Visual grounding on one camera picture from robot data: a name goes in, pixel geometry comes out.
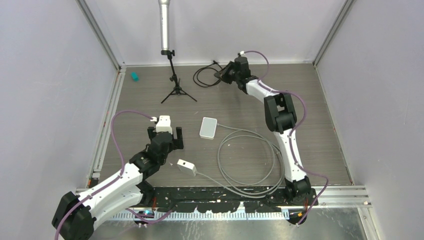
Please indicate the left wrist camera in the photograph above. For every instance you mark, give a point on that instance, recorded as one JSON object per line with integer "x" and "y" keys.
{"x": 162, "y": 124}

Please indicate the black tripod stand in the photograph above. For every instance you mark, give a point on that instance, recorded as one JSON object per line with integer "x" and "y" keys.
{"x": 177, "y": 89}

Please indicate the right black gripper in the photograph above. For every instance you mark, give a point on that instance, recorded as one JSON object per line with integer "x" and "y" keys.
{"x": 223, "y": 72}

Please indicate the white network switch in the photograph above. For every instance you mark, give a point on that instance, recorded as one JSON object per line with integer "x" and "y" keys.
{"x": 208, "y": 128}
{"x": 187, "y": 167}

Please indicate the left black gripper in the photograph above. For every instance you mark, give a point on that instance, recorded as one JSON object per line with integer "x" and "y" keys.
{"x": 176, "y": 144}

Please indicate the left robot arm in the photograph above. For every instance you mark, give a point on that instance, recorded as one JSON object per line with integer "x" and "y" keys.
{"x": 79, "y": 215}

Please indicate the white slotted cable duct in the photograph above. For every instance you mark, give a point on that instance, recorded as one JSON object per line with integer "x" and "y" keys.
{"x": 240, "y": 214}

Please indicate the teal small block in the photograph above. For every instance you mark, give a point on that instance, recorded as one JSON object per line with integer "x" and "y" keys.
{"x": 134, "y": 76}

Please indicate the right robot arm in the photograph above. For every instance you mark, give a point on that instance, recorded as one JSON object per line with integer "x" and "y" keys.
{"x": 280, "y": 118}

